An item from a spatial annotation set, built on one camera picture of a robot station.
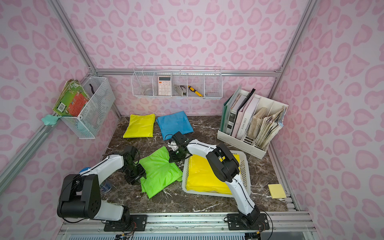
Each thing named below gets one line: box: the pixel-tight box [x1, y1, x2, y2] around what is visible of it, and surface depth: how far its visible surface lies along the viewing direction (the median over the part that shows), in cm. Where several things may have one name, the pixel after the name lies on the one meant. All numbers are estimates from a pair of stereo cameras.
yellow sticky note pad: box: [267, 184, 287, 199], surface depth 85 cm
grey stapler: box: [174, 84, 184, 97], surface depth 102 cm
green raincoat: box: [139, 146, 183, 199], surface depth 88 cm
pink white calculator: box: [158, 76, 172, 96], surface depth 97 cm
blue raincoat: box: [156, 110, 194, 141], surface depth 116 cm
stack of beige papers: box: [247, 105, 286, 149], surface depth 92 cm
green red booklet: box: [52, 79, 91, 117], surface depth 73 cm
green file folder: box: [220, 84, 242, 133], surface depth 89 cm
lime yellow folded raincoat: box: [123, 113, 156, 138], surface depth 113 cm
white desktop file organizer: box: [217, 89, 289, 160], surface depth 94 cm
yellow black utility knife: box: [187, 85, 203, 97], surface depth 100 cm
